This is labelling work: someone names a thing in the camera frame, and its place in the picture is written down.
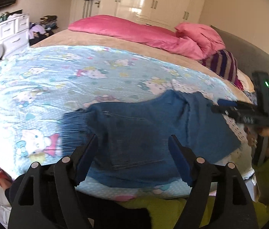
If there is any white drawer chest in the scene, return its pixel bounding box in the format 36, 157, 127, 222
0, 14, 29, 55

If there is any light blue cartoon cat bedsheet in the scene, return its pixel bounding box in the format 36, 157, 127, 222
0, 45, 252, 202

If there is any grey upholstered headboard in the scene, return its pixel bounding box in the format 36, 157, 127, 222
210, 25, 269, 115

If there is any purple striped cloth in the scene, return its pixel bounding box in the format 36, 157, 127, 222
199, 49, 243, 90

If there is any person right hand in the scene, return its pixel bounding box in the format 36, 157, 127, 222
244, 127, 269, 158

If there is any yellow-green sweater torso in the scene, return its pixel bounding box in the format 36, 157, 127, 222
119, 196, 269, 228

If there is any pink duvet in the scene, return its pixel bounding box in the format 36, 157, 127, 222
68, 15, 206, 60

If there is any pink pillow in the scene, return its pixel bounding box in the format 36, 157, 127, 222
175, 22, 225, 60

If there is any tan bed blanket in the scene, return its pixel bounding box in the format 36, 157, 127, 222
33, 30, 250, 103

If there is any pile of clothes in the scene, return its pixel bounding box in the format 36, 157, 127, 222
28, 15, 58, 46

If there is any white glossy wardrobe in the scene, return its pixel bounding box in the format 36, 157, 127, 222
70, 0, 205, 30

